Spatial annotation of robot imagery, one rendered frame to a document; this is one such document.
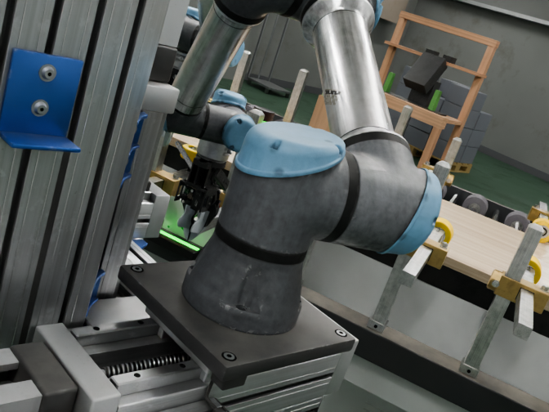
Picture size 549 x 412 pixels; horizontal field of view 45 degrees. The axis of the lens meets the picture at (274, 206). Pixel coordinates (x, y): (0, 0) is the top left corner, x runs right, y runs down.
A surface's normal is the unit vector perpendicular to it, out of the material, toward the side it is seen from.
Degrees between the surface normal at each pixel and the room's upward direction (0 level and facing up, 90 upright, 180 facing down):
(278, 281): 72
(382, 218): 91
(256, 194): 90
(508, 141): 90
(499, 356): 90
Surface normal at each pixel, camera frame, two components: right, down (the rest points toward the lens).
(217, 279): -0.39, -0.18
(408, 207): 0.40, 0.02
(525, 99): -0.70, -0.01
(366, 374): -0.37, 0.17
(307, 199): 0.34, 0.35
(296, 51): 0.65, 0.43
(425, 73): -0.33, -0.50
